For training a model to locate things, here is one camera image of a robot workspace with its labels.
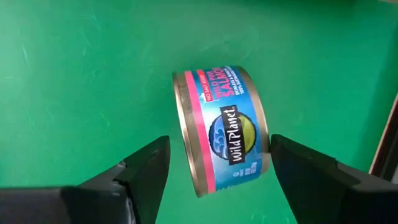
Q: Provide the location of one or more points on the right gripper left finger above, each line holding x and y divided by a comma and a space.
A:
140, 186

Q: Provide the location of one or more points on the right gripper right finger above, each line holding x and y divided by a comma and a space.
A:
311, 186

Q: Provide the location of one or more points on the blue salmon can gold lid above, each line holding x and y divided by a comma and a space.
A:
220, 130

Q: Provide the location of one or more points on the green table mat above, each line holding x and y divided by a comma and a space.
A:
77, 77

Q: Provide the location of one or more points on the black table frame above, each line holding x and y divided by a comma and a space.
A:
388, 161

